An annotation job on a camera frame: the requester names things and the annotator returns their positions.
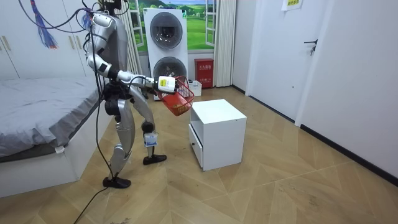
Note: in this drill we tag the robot legs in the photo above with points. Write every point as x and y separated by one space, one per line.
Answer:
126 124

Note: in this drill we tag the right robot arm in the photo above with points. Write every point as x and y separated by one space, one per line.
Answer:
100 64

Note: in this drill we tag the white washing machine tower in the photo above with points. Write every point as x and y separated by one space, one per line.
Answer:
168 52

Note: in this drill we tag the green landscape wall poster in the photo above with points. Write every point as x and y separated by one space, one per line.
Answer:
196 31

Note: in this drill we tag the small white box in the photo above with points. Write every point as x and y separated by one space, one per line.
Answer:
196 88

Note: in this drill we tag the red floor cabinet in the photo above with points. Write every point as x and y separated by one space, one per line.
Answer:
204 73

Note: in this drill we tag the white room door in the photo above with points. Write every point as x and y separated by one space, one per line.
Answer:
280 62

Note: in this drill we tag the grey bed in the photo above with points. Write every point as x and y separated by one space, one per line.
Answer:
37 105

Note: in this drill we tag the paper notice with yellow label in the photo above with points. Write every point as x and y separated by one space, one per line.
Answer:
291 3

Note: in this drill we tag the white wardrobe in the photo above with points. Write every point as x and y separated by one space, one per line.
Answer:
31 46

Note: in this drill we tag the robot body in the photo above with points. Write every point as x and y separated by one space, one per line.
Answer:
115 40

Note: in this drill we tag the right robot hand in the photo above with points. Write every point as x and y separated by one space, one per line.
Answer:
167 84

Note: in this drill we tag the white bedside cabinet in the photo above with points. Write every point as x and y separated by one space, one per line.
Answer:
217 130

